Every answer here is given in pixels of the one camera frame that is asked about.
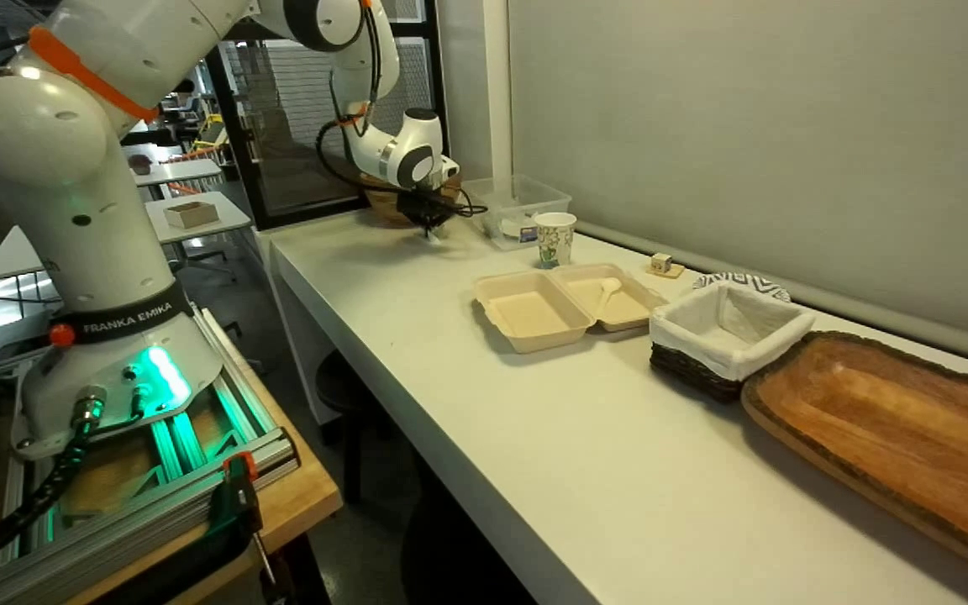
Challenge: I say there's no black framed cabinet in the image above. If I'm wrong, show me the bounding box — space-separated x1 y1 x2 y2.
227 0 457 229

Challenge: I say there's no small beige crumpled object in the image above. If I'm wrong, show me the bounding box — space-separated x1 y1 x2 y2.
649 252 686 279

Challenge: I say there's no wooden tray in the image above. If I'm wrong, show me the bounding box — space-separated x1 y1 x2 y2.
739 332 968 556

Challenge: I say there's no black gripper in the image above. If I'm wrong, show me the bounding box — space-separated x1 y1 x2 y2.
396 187 460 232

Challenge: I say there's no clear plastic container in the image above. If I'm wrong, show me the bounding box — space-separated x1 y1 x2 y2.
464 179 573 246

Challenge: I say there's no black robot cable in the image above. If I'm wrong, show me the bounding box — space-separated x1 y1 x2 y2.
0 382 111 574

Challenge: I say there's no beige foam clamshell container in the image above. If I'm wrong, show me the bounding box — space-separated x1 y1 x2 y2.
474 263 661 354

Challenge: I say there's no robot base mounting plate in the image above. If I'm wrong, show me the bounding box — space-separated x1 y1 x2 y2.
0 312 300 605

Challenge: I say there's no patterned paper cup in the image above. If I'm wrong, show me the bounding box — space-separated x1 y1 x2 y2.
531 211 577 270

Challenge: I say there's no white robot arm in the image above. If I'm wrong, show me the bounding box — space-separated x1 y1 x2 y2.
0 0 457 458

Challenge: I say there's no black wicker basket white liner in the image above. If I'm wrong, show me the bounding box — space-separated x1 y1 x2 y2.
649 282 813 402

